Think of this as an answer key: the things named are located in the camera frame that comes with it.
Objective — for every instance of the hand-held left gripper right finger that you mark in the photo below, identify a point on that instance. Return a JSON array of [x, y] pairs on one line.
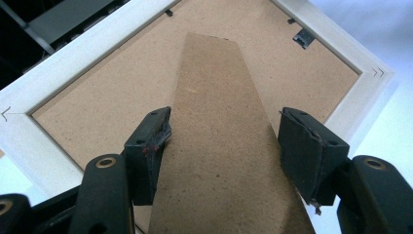
[[308, 152]]

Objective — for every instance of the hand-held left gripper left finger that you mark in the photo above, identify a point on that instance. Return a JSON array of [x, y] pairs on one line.
[[146, 152]]

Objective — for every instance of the wooden picture frame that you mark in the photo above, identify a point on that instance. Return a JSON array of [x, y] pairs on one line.
[[207, 97]]

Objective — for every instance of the white metal desk frame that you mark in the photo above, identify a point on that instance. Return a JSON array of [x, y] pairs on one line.
[[65, 18]]

